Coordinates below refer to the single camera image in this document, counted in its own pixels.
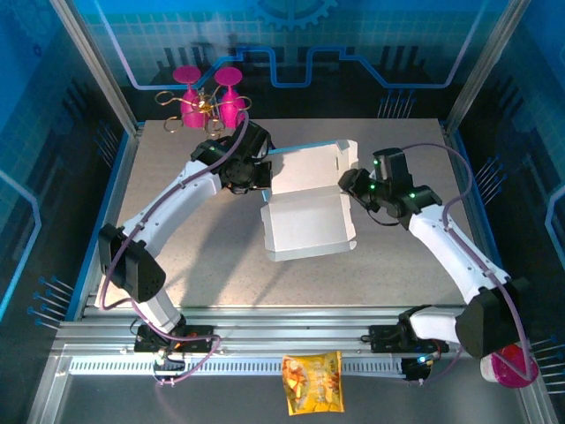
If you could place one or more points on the blue paper box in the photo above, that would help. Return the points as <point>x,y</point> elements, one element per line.
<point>309,221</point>

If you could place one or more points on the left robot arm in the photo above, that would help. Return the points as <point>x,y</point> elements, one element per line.
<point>176,199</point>

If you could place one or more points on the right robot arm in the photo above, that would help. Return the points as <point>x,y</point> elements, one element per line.
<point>450,247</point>

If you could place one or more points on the pink wine glass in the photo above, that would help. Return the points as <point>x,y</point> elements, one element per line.
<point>229,112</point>
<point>193,115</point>

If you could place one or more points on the right controller board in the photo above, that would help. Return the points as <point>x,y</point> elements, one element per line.
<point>419,368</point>

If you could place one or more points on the controller board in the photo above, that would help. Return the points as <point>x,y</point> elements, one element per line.
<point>170,362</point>
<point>419,368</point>

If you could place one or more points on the left controller board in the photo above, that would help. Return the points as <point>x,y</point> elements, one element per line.
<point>170,362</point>

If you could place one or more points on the yellow snack bag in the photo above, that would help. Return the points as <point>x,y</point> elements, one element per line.
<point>313,384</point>

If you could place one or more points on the pink plastic cup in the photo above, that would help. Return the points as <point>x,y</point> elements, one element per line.
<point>507,375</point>

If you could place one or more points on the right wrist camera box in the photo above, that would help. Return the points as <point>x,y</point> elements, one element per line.
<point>390,163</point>

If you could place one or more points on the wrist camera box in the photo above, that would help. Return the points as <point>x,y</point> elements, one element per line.
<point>390,163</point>
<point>256,139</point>

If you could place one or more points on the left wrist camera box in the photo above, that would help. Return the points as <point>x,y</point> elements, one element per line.
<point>256,139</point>

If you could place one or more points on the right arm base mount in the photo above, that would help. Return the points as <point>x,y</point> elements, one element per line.
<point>381,338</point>

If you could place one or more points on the aluminium frame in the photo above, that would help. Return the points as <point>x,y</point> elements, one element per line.
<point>282,329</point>

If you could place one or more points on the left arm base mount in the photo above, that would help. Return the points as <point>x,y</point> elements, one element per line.
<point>198,333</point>

